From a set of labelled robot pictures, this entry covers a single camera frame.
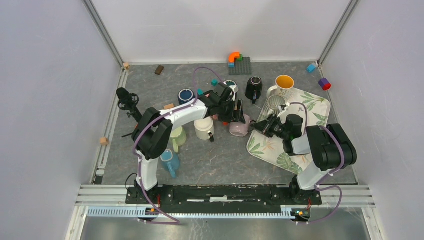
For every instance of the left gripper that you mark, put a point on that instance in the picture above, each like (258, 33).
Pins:
(230, 118)

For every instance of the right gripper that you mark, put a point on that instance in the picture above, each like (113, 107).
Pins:
(264, 126)

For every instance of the mauve purple mug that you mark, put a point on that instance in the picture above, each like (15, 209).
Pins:
(240, 129)

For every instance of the white ribbed mug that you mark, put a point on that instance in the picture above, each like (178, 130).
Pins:
(272, 103)

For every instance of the cream white mug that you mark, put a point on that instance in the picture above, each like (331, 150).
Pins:
(204, 129)

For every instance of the white floral mug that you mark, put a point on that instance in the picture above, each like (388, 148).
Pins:
(282, 87)

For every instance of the light blue mug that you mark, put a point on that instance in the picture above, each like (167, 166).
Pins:
(170, 162)

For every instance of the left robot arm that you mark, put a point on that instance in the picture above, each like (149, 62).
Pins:
(153, 132)

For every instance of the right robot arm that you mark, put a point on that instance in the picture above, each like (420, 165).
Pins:
(330, 148)

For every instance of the black mug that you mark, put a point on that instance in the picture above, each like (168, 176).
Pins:
(254, 88)

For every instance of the dark green mug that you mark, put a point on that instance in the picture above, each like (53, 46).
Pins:
(231, 84)

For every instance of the navy blue mug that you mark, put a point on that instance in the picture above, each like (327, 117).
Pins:
(185, 96)

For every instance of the light green mug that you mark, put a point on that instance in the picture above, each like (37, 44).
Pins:
(178, 137)

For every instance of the floral leaf tray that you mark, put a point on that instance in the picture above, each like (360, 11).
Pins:
(313, 109)

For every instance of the teal cube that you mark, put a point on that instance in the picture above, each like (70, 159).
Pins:
(214, 82)

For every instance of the teal block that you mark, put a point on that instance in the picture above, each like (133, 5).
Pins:
(200, 92)

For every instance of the grey lego baseplate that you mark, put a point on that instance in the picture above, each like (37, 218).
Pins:
(242, 67)

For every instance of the green lego brick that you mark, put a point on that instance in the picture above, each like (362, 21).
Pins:
(239, 58)

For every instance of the orange curved lego piece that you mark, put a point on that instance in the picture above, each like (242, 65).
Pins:
(233, 56)

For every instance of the wooden block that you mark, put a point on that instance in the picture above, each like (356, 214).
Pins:
(169, 106)

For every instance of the purple and red block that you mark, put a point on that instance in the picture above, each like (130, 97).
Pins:
(324, 84)

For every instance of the light blue block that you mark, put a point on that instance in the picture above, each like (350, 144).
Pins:
(312, 67)

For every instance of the brown block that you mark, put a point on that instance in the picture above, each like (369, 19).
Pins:
(159, 70)

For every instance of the corner wooden cube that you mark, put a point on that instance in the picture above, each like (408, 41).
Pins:
(126, 66)

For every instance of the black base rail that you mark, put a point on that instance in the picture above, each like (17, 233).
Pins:
(230, 199)

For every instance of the wooden cube by rail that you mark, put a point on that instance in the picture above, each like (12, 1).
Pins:
(104, 141)

